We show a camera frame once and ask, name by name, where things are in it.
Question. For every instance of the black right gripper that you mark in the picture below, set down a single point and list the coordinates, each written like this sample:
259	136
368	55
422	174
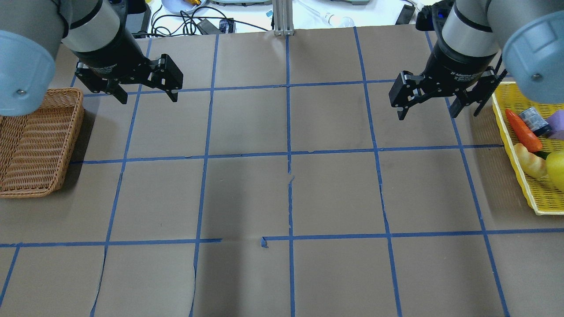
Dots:
458	63

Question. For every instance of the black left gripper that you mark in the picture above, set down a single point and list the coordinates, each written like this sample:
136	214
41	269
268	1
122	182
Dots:
111	52

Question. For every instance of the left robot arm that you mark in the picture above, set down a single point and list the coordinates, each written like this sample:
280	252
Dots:
31	32

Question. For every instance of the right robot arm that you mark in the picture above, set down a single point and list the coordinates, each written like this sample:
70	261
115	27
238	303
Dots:
478	43

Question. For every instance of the blue plate with brass part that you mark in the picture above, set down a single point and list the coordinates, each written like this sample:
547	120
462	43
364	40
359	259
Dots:
176	6

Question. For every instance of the black power adapter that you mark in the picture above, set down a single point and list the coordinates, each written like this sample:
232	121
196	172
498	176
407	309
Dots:
205	27

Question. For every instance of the small grey can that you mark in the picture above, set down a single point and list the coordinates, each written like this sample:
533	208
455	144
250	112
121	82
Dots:
535	122

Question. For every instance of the orange toy carrot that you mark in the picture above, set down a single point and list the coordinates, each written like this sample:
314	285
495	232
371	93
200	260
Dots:
525	136

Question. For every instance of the purple foam block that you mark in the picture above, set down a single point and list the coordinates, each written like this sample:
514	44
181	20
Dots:
556	121

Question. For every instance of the beige toy croissant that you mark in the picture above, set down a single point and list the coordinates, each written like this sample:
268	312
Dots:
531	164

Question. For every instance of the brown wicker basket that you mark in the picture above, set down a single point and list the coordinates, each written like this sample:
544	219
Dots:
36	149

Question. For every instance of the light bulb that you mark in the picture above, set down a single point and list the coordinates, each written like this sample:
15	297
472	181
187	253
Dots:
338	21

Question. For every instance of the yellow toy banana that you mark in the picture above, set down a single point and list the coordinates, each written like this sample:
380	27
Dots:
555	169

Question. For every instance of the aluminium frame post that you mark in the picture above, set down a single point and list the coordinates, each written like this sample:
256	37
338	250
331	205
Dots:
283	17

